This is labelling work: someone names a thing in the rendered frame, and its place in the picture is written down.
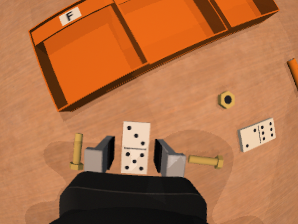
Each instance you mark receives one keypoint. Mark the orange aa battery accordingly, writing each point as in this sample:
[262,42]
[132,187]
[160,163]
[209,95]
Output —
[293,66]

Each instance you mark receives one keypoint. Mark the brass hex nut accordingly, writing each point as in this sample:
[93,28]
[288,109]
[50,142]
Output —
[226,100]

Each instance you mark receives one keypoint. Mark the brass bolt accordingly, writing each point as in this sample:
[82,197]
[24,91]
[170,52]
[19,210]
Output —
[76,164]
[217,162]

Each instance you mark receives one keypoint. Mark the orange three-compartment bin rack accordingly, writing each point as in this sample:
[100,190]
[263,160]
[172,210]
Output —
[98,44]

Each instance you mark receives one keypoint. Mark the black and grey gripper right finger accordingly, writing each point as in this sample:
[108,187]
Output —
[167,161]

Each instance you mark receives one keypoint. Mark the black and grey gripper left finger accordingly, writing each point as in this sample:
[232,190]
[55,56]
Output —
[100,158]

